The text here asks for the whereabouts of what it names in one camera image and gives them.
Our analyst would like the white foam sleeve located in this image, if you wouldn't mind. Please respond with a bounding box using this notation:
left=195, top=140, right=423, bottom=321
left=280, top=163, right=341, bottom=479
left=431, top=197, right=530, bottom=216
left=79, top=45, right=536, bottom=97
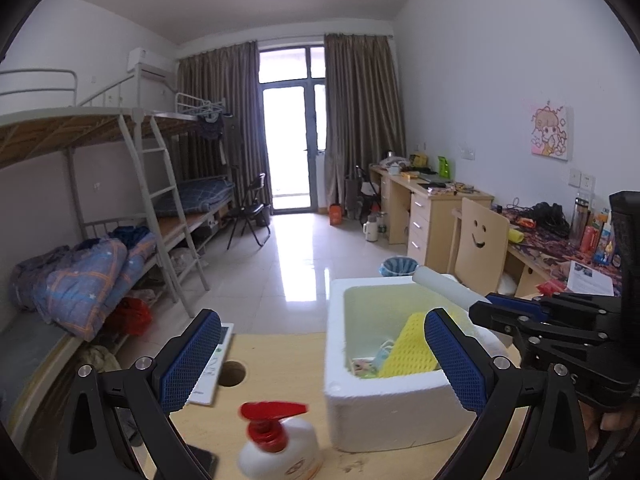
left=412, top=266, right=488, bottom=310

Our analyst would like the brown curtain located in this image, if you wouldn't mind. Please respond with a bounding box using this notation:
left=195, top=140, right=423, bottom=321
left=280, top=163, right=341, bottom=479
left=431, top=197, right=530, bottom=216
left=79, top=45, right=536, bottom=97
left=177, top=41, right=269, bottom=200
left=324, top=34, right=407, bottom=206

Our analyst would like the wooden smiley chair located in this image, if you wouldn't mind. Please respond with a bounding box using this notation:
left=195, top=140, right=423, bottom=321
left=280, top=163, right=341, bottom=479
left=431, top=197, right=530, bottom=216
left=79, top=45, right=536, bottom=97
left=447, top=198, right=510, bottom=296

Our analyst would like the blue plaid quilt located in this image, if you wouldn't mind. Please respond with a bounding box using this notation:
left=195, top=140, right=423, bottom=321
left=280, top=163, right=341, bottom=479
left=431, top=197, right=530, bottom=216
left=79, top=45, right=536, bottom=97
left=9, top=233, right=156, bottom=341

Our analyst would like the orange bag on floor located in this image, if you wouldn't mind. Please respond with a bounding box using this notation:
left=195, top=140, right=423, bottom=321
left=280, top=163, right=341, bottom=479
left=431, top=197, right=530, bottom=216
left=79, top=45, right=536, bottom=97
left=328, top=204, right=344, bottom=226

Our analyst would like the wooden drawer desk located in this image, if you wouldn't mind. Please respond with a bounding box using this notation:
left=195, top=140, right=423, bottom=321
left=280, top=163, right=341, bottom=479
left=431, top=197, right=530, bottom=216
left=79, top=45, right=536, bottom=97
left=369, top=166, right=494, bottom=273

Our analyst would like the green soft item in box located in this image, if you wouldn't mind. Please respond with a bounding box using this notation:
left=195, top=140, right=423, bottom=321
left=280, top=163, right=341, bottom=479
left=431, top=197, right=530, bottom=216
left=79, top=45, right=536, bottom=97
left=349, top=358, right=378, bottom=379

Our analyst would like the glass balcony door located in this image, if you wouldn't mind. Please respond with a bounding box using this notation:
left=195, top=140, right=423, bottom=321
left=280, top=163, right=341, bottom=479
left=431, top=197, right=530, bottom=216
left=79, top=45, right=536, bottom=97
left=258, top=44, right=326, bottom=214

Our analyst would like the right brown curtain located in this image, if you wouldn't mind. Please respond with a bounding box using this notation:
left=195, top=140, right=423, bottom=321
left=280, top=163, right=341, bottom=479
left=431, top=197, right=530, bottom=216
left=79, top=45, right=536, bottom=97
left=324, top=34, right=407, bottom=206

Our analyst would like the red pump lotion bottle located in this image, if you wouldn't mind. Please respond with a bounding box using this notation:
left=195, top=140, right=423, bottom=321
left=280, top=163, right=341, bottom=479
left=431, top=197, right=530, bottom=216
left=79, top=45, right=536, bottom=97
left=238, top=401, right=322, bottom=480

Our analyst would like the light blue face mask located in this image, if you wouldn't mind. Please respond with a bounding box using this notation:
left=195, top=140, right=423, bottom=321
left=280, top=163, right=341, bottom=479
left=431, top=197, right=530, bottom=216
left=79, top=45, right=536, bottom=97
left=370, top=339, right=395, bottom=375

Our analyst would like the blue lined trash bin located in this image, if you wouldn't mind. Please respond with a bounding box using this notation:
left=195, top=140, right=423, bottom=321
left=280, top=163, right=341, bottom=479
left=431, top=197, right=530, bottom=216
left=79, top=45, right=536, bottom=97
left=378, top=256, right=419, bottom=278

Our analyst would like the white air conditioner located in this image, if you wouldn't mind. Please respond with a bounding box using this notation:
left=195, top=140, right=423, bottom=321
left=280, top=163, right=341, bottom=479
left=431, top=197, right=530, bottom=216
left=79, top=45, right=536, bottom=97
left=127, top=48, right=176, bottom=78

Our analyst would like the black folding chair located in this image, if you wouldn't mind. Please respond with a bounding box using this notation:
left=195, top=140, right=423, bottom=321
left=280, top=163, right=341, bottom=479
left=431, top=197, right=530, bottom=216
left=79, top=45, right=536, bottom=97
left=226, top=172, right=271, bottom=250

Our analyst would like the yellow foam net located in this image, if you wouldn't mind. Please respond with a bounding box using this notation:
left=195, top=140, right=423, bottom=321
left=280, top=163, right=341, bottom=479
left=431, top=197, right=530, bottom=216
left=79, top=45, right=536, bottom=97
left=378, top=312, right=438, bottom=378

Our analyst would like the white foam box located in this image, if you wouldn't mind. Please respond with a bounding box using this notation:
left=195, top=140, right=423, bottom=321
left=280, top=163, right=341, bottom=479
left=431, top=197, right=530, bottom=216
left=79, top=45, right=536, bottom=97
left=324, top=275, right=511, bottom=453

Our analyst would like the anime wall picture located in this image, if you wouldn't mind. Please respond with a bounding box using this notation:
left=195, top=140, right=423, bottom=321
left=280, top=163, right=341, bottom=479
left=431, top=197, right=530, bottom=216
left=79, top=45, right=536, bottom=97
left=530, top=101, right=570, bottom=162

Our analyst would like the white thermos kettle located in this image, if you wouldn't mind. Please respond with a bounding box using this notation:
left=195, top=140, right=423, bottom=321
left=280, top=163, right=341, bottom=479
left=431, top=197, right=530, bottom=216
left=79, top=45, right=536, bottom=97
left=362, top=214, right=378, bottom=243

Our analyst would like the left brown curtain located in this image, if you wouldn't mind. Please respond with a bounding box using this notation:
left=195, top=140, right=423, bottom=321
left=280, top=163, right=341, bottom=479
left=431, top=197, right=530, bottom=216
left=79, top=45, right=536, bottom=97
left=177, top=41, right=269, bottom=200

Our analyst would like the white remote control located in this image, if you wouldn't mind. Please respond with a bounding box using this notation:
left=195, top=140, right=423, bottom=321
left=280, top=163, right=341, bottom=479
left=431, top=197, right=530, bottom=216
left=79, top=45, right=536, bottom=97
left=188, top=323, right=234, bottom=406

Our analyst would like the grey metal bunk bed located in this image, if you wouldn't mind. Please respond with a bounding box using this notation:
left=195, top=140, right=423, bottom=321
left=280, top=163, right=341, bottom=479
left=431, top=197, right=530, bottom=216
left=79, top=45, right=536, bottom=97
left=1, top=68, right=222, bottom=444

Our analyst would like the white printed paper sheet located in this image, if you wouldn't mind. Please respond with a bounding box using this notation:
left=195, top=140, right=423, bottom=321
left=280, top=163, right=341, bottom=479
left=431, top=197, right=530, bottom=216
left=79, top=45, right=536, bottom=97
left=566, top=261, right=614, bottom=296

